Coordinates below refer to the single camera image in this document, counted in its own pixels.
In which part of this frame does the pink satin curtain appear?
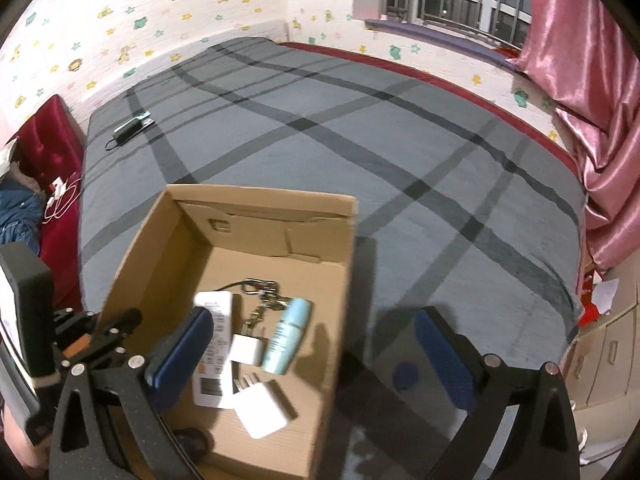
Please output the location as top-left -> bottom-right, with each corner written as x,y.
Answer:
505,0 -> 640,271

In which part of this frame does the key bunch with blue fob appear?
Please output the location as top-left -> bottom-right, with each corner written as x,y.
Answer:
239,278 -> 292,331

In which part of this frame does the window with metal bars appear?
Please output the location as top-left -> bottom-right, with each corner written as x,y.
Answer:
385,0 -> 533,48

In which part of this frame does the purple windowsill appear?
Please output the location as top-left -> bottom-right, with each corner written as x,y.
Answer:
364,19 -> 521,66

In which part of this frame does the beige drawer cabinet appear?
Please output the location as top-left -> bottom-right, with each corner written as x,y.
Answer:
565,290 -> 640,411

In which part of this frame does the small white charger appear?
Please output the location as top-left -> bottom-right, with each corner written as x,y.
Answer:
229,332 -> 266,367

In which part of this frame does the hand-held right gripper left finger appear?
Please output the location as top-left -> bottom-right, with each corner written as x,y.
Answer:
48,306 -> 216,480

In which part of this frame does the large white charger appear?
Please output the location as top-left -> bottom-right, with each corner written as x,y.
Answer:
232,374 -> 291,440

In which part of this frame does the dark blue jacket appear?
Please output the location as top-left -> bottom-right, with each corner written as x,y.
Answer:
0,192 -> 43,256

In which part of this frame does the person's left forearm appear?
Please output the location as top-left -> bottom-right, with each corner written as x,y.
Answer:
0,400 -> 51,480

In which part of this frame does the white paper sheet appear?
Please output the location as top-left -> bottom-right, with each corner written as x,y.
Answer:
590,280 -> 621,313

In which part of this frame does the white remote control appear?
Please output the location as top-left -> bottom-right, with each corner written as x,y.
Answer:
192,290 -> 236,409

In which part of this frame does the brown cardboard box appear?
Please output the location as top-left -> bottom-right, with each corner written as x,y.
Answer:
100,184 -> 360,480

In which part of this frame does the teal cosmetic bottle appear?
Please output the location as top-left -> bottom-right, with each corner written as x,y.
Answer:
261,297 -> 314,376

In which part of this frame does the white charger with cable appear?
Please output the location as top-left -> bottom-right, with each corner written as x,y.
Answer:
42,175 -> 81,223

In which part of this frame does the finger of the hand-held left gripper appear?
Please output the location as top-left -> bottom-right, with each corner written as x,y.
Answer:
75,308 -> 143,363
52,309 -> 97,348

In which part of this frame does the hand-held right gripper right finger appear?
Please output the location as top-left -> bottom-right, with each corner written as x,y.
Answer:
415,306 -> 582,480

